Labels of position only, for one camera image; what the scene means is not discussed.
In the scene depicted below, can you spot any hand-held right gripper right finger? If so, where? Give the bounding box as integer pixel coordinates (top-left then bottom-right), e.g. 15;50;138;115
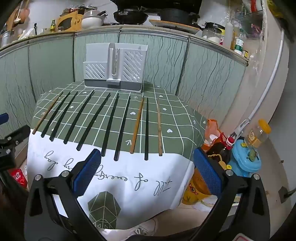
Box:
192;148;270;241

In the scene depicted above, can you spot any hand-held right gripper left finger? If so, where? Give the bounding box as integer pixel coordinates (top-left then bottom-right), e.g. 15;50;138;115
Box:
24;148;109;241

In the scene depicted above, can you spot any wooden chopstick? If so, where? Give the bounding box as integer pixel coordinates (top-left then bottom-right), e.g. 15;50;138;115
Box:
130;97;145;154
32;91;64;135
157;100;163;156

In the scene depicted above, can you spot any black chopstick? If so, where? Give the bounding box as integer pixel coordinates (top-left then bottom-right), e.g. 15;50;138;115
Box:
49;91;79;142
41;92;71;138
101;93;120;157
114;95;131;162
63;90;95;144
76;93;111;151

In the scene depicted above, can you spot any white utensil holder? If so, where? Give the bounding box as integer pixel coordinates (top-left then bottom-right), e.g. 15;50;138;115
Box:
83;43;148;94

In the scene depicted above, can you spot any red packet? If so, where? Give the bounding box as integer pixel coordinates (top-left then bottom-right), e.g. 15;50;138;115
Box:
9;168;28;188

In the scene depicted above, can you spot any dark bottle with red cap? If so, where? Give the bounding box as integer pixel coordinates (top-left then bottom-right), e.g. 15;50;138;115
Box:
206;137;235;167

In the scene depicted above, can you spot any blue plastic container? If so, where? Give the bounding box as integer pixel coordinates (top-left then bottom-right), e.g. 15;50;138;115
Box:
231;139;262;178

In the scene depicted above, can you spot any orange plastic bag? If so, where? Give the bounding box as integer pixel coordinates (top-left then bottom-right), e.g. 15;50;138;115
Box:
203;119;223;151

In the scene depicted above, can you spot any green checked tablecloth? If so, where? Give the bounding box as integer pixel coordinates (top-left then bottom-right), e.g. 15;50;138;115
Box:
24;81;208;232

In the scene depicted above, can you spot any clear jar with yellow lid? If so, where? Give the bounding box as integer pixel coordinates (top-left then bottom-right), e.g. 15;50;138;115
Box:
245;119;271;149

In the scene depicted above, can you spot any green wavy kitchen cabinet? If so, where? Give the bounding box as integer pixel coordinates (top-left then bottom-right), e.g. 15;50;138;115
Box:
0;25;250;142

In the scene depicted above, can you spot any person's white shoe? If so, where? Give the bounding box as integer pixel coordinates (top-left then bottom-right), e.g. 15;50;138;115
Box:
133;218;158;237

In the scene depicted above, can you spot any metal canister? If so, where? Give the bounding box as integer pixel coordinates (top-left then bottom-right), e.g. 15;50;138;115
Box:
1;29;13;47

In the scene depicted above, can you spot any white pipe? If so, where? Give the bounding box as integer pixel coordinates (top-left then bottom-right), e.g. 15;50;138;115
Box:
248;29;285;122

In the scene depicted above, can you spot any yellow box with round window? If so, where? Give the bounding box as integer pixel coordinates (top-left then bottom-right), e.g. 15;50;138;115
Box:
57;13;84;33

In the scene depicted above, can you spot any white bottle with green label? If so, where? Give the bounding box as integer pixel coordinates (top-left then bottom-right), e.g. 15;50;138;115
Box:
233;38;245;55

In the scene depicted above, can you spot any white pot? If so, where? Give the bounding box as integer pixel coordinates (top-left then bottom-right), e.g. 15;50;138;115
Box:
81;10;108;29

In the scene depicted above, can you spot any white squeeze bottle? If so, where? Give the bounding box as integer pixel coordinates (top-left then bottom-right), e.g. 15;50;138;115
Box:
224;22;233;49

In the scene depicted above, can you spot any clear jar with black lid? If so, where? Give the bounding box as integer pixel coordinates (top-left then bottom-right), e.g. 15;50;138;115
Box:
202;22;226;44

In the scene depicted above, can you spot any wooden cutting board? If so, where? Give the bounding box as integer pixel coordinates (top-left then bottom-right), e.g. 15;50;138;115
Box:
149;19;202;32

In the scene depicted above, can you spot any black cooking pot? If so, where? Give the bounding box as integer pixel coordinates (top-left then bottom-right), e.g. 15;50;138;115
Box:
159;8;200;24

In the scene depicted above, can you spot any black wok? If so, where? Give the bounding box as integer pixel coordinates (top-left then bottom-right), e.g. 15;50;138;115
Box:
113;8;149;25

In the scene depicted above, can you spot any black range hood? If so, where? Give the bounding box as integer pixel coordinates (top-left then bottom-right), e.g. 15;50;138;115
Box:
110;0;203;14

